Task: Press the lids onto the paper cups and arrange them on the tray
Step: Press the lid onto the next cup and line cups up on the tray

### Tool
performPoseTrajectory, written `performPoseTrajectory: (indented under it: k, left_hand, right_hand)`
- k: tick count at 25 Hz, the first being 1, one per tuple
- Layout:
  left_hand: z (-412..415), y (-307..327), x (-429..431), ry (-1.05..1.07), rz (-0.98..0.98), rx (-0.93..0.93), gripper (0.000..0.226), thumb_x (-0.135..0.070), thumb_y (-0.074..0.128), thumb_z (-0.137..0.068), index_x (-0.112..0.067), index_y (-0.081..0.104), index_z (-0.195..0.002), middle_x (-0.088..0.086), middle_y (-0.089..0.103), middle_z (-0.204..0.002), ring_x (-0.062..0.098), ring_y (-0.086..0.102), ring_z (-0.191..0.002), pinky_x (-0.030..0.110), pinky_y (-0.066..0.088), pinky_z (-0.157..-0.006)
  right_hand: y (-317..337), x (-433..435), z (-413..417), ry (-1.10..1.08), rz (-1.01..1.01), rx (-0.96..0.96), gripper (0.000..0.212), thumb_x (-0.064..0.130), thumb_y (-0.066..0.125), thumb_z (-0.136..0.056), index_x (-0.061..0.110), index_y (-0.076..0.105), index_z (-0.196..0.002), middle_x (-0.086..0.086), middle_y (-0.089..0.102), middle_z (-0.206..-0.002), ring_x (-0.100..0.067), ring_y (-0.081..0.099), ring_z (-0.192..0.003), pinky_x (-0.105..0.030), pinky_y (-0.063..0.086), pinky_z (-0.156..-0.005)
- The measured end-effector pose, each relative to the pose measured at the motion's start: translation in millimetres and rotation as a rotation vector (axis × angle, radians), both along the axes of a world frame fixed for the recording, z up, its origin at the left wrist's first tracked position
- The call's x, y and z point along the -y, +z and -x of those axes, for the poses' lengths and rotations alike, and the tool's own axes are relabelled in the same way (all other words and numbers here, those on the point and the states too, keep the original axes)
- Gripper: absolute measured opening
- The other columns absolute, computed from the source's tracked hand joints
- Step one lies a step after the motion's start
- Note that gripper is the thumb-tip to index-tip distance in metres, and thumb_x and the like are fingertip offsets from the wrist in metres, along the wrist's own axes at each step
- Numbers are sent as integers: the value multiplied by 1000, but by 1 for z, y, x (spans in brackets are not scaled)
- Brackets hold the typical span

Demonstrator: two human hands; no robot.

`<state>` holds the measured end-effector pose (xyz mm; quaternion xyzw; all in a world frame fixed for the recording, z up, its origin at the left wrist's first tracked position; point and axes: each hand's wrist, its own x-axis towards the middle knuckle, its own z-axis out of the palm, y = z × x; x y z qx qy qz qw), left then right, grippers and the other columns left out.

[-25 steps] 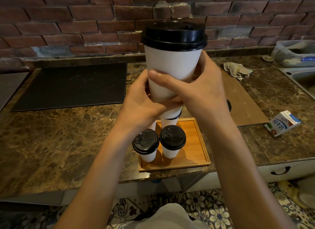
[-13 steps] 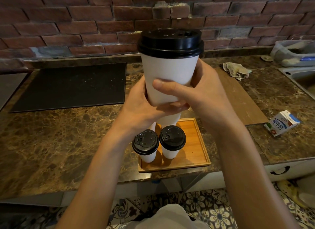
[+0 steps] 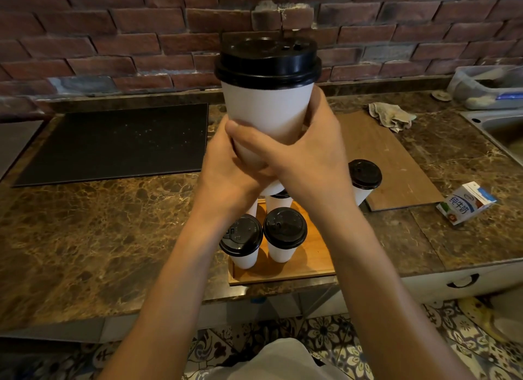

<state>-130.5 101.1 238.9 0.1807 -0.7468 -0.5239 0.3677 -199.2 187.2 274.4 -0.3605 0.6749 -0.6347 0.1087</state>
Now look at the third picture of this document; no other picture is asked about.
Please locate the person's left hand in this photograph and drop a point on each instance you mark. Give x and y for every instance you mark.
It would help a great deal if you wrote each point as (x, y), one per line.
(224, 183)

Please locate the person's right hand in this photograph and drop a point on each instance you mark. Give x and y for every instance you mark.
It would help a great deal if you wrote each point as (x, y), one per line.
(314, 163)

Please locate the square wooden tray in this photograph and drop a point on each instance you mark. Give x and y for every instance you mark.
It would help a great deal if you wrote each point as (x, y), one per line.
(314, 261)

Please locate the person's left forearm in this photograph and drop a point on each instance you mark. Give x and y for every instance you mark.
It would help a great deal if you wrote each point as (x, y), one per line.
(167, 306)

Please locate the person's right forearm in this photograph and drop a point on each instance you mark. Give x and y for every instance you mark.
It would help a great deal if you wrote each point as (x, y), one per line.
(376, 302)

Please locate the person's light grey clothing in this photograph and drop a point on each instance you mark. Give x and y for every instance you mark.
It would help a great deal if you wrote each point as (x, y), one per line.
(278, 363)

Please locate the brown flat board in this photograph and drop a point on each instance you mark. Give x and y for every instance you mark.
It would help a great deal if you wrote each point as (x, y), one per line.
(400, 159)

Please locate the crumpled beige rag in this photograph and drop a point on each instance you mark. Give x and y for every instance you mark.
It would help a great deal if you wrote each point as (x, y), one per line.
(390, 116)

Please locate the black rubber mat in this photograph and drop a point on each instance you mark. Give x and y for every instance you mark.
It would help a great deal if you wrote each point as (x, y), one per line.
(114, 144)

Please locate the small blue tape piece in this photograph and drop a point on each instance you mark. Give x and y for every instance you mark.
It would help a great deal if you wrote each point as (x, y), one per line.
(258, 300)

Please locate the small round pale sink plug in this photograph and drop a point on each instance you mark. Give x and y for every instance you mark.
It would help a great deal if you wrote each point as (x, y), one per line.
(441, 96)

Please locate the white blue milk carton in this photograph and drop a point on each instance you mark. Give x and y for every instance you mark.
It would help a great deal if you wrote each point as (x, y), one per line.
(463, 206)

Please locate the clear plastic container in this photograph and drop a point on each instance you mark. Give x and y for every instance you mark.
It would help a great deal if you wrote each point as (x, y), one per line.
(484, 89)

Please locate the steel sink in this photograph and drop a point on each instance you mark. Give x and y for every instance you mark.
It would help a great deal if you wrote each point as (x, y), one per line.
(502, 132)

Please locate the grey metal panel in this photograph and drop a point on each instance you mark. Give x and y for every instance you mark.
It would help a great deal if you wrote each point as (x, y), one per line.
(16, 146)

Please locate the white drawer front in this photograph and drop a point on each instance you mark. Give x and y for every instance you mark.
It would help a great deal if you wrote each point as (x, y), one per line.
(498, 279)

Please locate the yellow slipper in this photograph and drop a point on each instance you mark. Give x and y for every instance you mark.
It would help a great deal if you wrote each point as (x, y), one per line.
(480, 316)

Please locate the white plastic bag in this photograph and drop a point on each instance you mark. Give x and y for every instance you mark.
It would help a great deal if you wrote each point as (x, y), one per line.
(510, 316)

